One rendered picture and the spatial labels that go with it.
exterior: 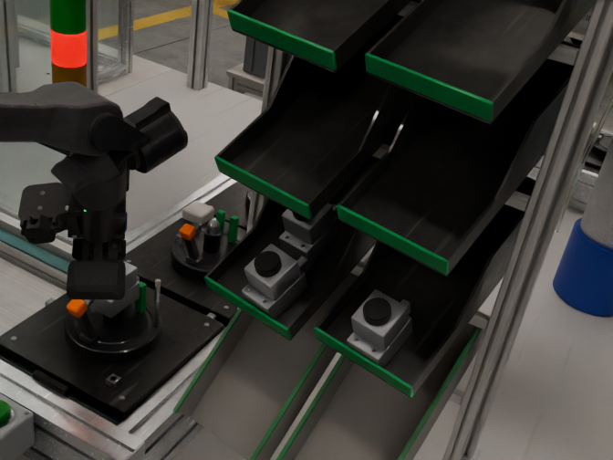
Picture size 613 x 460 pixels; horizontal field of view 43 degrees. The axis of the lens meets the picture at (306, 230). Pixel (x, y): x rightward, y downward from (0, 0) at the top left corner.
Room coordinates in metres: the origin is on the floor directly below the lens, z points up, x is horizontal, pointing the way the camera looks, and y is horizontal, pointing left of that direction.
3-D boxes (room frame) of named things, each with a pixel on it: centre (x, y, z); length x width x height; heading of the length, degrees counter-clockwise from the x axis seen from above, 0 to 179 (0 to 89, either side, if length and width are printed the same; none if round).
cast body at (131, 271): (0.91, 0.26, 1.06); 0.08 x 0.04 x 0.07; 156
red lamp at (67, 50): (1.09, 0.39, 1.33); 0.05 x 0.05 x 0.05
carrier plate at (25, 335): (0.90, 0.26, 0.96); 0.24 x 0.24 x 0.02; 66
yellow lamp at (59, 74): (1.09, 0.39, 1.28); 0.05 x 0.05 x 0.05
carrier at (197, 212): (1.14, 0.16, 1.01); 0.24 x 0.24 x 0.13; 66
